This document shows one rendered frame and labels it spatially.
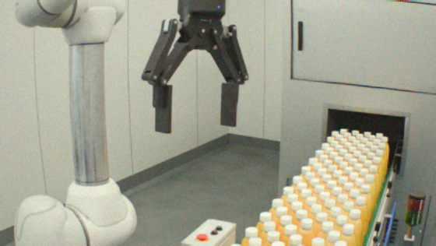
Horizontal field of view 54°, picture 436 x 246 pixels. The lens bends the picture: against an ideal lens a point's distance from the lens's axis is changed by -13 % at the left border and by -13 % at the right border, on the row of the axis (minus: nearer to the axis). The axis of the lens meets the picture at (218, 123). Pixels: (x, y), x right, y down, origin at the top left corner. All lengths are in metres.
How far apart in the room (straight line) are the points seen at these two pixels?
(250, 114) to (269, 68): 0.65
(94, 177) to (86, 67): 0.29
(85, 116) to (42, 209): 0.27
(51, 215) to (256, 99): 4.95
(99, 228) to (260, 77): 4.79
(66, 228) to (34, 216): 0.09
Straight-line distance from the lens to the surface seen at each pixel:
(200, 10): 0.71
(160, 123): 0.70
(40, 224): 1.18
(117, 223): 1.31
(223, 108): 0.80
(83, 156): 1.26
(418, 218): 1.53
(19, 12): 1.19
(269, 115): 5.92
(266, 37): 5.80
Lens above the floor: 1.81
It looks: 14 degrees down
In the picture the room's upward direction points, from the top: straight up
